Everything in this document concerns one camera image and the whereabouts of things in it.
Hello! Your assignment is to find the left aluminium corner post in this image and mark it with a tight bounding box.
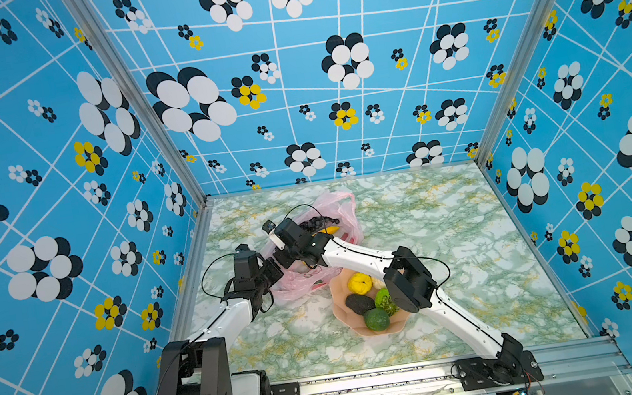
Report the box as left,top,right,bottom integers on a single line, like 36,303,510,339
62,0,207,213

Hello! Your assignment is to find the dark green fake avocado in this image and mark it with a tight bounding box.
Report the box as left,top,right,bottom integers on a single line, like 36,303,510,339
345,293,376,316

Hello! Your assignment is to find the green fake kiwi half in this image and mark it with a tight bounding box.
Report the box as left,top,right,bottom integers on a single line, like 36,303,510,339
374,288,400,316

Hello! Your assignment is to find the right aluminium corner post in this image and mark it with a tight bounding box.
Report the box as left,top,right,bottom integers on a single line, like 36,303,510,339
476,0,556,169

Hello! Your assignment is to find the aluminium corner post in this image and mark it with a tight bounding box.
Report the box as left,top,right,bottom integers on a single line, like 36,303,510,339
476,0,556,169
62,0,207,213

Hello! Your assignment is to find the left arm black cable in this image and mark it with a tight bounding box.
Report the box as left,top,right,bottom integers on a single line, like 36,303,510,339
196,252,245,305

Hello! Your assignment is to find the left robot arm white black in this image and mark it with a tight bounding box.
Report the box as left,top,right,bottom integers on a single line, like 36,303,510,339
156,244,283,395

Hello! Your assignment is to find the peach scalloped plastic bowl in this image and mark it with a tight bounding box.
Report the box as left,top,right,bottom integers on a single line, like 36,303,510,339
330,269,409,337

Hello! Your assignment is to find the green fake lime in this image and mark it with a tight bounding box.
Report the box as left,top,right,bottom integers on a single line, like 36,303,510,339
363,307,391,333

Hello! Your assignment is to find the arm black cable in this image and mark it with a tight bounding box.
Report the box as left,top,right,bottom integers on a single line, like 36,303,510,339
282,183,455,311
196,252,245,305

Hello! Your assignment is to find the pink translucent plastic bag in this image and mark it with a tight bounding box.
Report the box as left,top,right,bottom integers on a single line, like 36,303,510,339
261,191,364,305

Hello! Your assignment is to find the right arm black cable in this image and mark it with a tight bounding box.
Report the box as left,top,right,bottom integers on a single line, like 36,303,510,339
282,183,455,311

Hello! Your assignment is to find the yellow fake pear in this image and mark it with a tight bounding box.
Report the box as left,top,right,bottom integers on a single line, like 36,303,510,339
347,272,374,296

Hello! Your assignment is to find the left floor aluminium rail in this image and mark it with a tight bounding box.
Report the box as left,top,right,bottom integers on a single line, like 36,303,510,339
169,197,219,341

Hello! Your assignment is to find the yellow fake banana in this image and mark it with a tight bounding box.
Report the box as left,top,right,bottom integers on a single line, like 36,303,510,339
322,225,341,235

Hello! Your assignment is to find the dark fake grape bunch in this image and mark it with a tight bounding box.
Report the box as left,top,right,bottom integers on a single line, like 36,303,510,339
299,215,341,234

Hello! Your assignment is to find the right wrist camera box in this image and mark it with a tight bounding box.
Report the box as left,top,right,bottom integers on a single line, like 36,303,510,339
262,219,286,250

